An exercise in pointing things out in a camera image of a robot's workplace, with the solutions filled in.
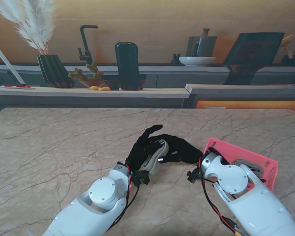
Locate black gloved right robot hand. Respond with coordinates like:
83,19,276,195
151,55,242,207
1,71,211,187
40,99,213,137
157,134,204,165

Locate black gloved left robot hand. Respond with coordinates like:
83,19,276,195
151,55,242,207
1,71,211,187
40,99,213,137
124,124,164,172

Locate beige woven belt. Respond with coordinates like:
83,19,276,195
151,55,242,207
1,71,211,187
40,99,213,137
233,159,266,177
139,140,170,175

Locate pink plastic storage basket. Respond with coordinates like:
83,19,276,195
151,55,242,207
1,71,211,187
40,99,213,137
203,137,278,192

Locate yellow lemons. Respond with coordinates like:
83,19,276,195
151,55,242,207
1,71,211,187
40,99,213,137
89,85,112,92

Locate tall black appliance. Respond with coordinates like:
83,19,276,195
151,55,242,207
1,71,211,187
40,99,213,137
102,41,147,91

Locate white speckled bowl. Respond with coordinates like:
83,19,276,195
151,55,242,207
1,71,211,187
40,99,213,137
178,56,217,67

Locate green cactus plant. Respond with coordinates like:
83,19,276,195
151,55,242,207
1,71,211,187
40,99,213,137
67,60,105,88

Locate grey lidded pot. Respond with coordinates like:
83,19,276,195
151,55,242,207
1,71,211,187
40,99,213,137
186,28,218,58

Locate dark angular stand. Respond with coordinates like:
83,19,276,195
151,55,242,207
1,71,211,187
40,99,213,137
222,32,285,86

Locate dark ribbed vase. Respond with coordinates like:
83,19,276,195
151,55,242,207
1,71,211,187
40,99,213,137
36,54,76,89

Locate black kitchen faucet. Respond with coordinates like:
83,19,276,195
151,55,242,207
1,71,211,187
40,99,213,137
78,25,99,65

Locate plate with red food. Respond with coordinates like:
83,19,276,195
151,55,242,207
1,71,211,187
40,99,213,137
0,84,36,90

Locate small dark container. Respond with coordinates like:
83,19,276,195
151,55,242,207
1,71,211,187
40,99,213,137
281,52,295,66

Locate yellow wooden utensil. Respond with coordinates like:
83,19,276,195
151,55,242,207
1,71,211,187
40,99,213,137
280,33,295,59

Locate white leaning board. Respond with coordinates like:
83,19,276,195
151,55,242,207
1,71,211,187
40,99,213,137
0,49,26,85

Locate white pampas grass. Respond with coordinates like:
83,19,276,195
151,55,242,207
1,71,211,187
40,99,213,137
0,0,59,56

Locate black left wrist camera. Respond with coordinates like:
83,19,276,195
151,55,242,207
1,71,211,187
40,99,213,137
132,170,150,186

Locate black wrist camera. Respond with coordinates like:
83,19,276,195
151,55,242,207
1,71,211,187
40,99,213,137
132,170,150,186
186,168,202,184

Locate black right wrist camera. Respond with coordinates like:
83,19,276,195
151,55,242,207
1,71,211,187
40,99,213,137
186,168,202,184

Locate red black cable bundle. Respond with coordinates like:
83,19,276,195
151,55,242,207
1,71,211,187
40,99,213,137
198,157,243,236
105,163,141,233

